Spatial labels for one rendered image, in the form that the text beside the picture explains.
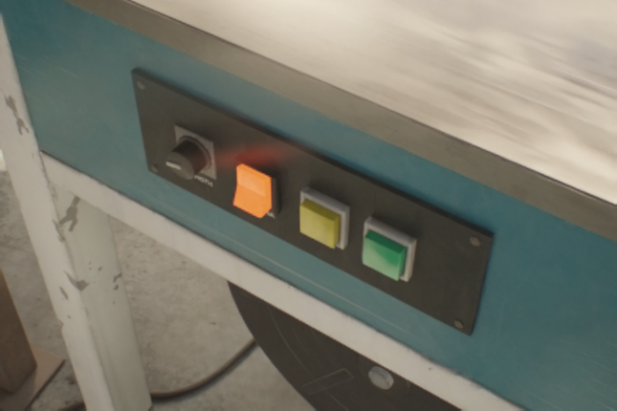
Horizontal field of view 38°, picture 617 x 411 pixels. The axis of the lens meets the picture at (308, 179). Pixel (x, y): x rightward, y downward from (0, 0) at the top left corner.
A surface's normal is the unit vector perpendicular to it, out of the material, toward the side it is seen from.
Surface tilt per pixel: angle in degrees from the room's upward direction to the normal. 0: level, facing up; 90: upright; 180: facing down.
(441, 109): 0
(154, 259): 0
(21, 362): 90
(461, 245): 90
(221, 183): 90
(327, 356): 90
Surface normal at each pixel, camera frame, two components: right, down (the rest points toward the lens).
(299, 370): -0.56, 0.59
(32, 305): 0.00, -0.71
